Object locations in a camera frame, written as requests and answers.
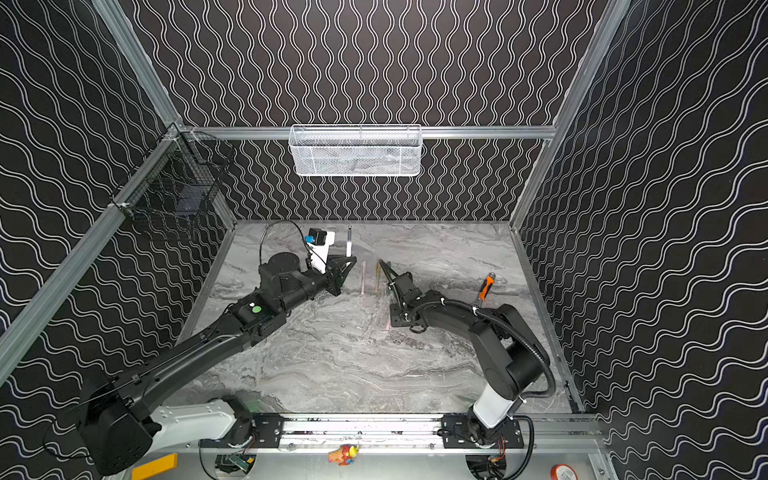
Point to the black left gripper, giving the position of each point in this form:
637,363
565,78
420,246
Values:
334,275

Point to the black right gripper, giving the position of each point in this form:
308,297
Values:
398,285

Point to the tan pen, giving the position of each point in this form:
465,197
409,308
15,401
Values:
378,275

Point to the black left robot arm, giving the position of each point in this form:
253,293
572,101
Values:
115,420

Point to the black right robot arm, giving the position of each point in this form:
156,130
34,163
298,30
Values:
514,363

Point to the red yellow toy figure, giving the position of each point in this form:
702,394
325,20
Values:
344,455

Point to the white wire mesh basket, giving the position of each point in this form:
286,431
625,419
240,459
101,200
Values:
355,150

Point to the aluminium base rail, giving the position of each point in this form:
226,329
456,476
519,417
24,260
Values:
431,433

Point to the black wire basket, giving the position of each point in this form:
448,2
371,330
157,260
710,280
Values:
175,201

